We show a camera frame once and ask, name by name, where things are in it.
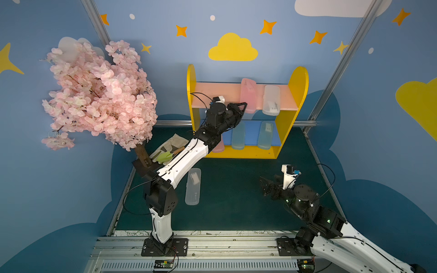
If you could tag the aluminium frame post right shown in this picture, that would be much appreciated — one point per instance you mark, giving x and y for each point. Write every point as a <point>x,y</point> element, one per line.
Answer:
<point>359,35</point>

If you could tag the teal pencil case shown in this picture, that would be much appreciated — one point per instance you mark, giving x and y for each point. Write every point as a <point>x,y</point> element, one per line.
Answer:
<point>265,135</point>
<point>238,137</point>

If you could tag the pink cherry blossom tree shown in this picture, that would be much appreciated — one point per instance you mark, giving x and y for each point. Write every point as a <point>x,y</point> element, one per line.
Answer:
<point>113,98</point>

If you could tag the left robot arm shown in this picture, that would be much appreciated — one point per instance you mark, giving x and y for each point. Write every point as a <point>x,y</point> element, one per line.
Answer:
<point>160,193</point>

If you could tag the aluminium frame post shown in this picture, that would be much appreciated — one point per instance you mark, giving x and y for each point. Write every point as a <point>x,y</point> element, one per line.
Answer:
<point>97,22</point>
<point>359,35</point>

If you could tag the teal pencil case right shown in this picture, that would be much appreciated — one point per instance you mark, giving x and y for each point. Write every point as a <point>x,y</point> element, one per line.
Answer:
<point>265,135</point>

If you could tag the beige cloth tool pouch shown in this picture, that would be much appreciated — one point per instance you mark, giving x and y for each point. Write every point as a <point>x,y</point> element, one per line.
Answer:
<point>170,145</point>

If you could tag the green garden trowel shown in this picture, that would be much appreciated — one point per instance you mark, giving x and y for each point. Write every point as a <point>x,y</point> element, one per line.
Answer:
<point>168,156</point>

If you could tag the pink pencil case top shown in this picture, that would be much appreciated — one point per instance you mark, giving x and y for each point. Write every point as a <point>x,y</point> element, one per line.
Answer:
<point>248,94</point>

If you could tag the right controller board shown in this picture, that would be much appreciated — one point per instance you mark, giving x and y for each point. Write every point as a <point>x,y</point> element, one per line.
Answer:
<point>306,266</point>

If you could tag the left controller board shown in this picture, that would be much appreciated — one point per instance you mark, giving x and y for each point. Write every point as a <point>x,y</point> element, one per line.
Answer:
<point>163,265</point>

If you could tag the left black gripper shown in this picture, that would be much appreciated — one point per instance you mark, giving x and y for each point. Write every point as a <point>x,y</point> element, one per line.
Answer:
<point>233,113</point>

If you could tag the pink pencil case bottom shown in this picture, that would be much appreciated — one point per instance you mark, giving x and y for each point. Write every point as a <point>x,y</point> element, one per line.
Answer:
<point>220,147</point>

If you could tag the yellow toy shelf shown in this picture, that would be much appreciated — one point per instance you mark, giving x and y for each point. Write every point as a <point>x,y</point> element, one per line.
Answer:
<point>293,96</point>

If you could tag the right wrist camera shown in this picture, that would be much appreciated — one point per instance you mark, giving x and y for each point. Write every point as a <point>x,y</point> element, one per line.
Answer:
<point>290,176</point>

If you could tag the pink pencil case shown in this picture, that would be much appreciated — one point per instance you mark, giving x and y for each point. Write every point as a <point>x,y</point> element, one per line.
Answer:
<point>220,147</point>
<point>248,94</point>

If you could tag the clear pencil case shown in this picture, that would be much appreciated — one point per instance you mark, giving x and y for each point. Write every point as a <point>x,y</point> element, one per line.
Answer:
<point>271,100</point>
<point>192,193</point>

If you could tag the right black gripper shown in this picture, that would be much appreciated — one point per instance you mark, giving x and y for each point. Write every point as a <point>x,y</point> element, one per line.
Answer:
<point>275,190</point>

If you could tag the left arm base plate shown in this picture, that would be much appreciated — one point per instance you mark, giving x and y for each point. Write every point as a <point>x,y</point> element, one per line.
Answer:
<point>174,246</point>

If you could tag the aluminium frame post left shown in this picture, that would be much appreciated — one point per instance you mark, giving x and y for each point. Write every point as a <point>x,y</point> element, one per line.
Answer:
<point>97,22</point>

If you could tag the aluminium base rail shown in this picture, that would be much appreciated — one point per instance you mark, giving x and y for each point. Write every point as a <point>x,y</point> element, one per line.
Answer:
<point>218,251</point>

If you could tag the teal pencil case middle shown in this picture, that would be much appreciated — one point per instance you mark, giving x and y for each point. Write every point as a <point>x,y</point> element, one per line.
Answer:
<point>238,137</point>

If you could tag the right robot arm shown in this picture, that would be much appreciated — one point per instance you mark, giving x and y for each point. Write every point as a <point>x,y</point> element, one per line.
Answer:
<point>328,235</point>

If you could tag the controller board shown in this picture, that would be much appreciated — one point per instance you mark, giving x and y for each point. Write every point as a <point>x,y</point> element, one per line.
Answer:
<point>306,266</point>
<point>163,265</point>

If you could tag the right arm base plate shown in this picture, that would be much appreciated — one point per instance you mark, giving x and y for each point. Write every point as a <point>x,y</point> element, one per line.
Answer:
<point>288,247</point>

